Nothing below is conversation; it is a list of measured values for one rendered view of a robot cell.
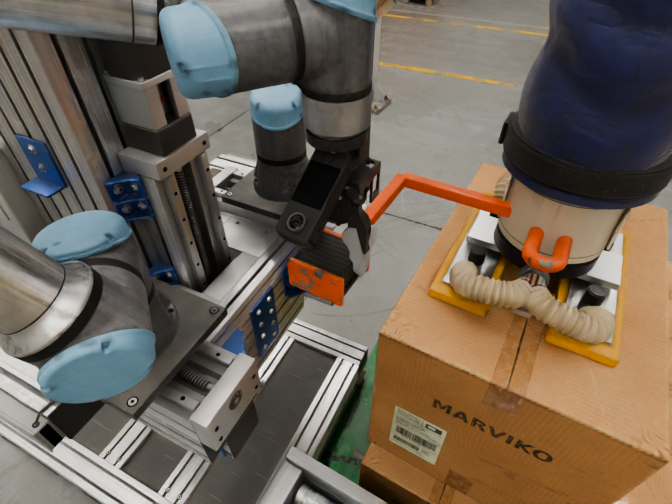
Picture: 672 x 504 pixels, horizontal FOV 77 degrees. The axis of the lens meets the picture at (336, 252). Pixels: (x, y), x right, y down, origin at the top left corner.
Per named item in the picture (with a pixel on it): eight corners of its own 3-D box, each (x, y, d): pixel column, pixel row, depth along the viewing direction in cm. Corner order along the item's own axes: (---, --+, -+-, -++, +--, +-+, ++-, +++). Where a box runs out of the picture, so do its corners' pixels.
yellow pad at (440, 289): (484, 319, 68) (492, 298, 65) (426, 296, 72) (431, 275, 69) (527, 210, 90) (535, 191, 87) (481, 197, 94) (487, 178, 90)
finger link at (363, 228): (379, 248, 54) (360, 189, 50) (374, 255, 53) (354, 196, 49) (349, 246, 57) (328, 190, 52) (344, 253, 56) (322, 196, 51)
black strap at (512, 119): (670, 221, 51) (689, 194, 48) (480, 171, 60) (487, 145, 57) (669, 143, 65) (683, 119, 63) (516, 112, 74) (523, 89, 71)
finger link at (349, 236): (393, 256, 60) (376, 201, 55) (375, 283, 57) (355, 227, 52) (374, 255, 62) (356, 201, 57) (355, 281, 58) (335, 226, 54)
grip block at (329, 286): (341, 307, 57) (341, 282, 53) (289, 284, 60) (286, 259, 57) (369, 269, 62) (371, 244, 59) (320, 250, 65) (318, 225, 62)
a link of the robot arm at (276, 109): (253, 162, 92) (243, 102, 83) (257, 133, 102) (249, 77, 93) (307, 160, 93) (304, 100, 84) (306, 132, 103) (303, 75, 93)
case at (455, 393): (557, 547, 79) (671, 462, 52) (367, 440, 94) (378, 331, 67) (592, 324, 117) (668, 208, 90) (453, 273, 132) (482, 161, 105)
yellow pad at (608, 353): (614, 370, 61) (630, 350, 58) (542, 341, 65) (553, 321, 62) (627, 238, 83) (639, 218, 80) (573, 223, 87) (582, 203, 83)
